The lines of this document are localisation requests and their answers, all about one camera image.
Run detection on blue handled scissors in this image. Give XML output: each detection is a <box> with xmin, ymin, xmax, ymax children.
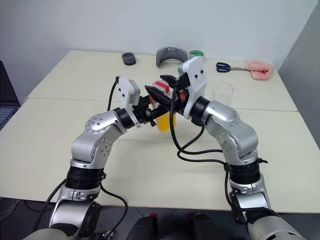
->
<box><xmin>215</xmin><ymin>61</ymin><xmax>251</xmax><ymax>74</ymax></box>

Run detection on dark laptop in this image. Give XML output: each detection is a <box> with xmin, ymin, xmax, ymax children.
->
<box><xmin>0</xmin><ymin>59</ymin><xmax>21</xmax><ymax>131</ymax></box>

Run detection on clear wine glass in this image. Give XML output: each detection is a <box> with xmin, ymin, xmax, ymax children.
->
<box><xmin>209</xmin><ymin>82</ymin><xmax>236</xmax><ymax>110</ymax></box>

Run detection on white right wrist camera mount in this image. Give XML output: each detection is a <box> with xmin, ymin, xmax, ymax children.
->
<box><xmin>177</xmin><ymin>56</ymin><xmax>209</xmax><ymax>121</ymax></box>

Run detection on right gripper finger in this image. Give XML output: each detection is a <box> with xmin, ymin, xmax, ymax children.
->
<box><xmin>159</xmin><ymin>74</ymin><xmax>180</xmax><ymax>87</ymax></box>
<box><xmin>144</xmin><ymin>85</ymin><xmax>174</xmax><ymax>111</ymax></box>

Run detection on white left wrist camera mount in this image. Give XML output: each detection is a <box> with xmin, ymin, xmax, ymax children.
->
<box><xmin>115</xmin><ymin>75</ymin><xmax>141</xmax><ymax>130</ymax></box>

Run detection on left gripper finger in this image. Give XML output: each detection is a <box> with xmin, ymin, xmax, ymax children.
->
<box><xmin>149</xmin><ymin>105</ymin><xmax>170</xmax><ymax>121</ymax></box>

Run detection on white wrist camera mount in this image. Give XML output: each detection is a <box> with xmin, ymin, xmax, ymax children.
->
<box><xmin>115</xmin><ymin>75</ymin><xmax>141</xmax><ymax>130</ymax></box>
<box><xmin>177</xmin><ymin>56</ymin><xmax>209</xmax><ymax>121</ymax></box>

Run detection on clear bottle with orange drink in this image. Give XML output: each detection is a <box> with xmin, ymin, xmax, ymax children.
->
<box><xmin>149</xmin><ymin>83</ymin><xmax>178</xmax><ymax>134</ymax></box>

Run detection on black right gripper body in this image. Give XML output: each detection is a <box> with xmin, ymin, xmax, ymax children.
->
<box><xmin>170</xmin><ymin>72</ymin><xmax>192</xmax><ymax>114</ymax></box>

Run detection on dark rounded shape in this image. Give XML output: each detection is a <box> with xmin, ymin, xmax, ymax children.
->
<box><xmin>129</xmin><ymin>213</ymin><xmax>160</xmax><ymax>240</ymax></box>
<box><xmin>186</xmin><ymin>211</ymin><xmax>219</xmax><ymax>240</ymax></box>

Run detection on grey curved visor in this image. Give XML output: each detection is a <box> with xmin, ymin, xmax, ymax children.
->
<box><xmin>155</xmin><ymin>46</ymin><xmax>189</xmax><ymax>69</ymax></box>

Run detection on tape roll with green core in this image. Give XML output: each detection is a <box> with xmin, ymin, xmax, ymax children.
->
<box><xmin>188</xmin><ymin>49</ymin><xmax>206</xmax><ymax>62</ymax></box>

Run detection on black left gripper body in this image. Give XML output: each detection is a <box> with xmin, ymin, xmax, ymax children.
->
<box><xmin>132</xmin><ymin>95</ymin><xmax>161</xmax><ymax>127</ymax></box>

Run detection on pink fluffy cloth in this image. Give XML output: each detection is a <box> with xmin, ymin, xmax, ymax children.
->
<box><xmin>244</xmin><ymin>59</ymin><xmax>275</xmax><ymax>81</ymax></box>

